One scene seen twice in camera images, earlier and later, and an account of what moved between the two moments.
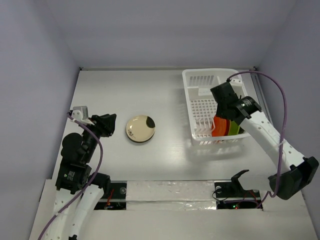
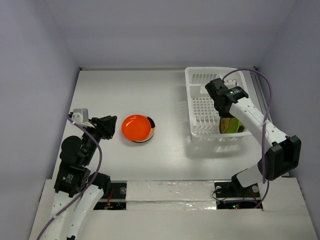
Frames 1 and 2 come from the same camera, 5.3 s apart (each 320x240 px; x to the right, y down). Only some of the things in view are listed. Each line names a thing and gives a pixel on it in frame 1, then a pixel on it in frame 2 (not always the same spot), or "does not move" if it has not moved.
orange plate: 222,126 -> 136,127
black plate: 140,142 does not move
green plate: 234,128 does not move
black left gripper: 106,123 does not move
